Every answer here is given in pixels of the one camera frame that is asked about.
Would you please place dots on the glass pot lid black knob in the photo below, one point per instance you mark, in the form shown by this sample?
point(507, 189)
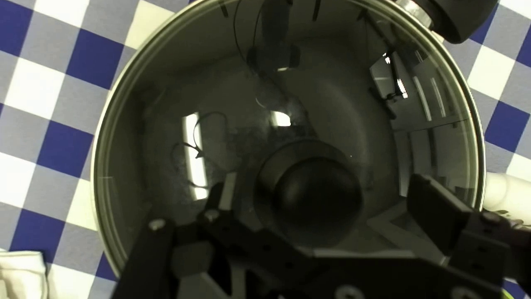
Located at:
point(314, 115)

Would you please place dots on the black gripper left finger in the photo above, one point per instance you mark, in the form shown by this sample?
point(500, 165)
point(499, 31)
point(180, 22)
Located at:
point(238, 262)

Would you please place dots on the folded white towels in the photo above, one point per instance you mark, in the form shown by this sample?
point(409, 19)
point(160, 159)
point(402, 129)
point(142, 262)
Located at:
point(22, 275)

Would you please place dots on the blue white checkered tablecloth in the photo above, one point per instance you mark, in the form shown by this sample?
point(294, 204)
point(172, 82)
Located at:
point(57, 62)

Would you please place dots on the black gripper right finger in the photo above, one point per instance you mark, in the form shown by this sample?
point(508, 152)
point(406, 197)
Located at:
point(482, 248)

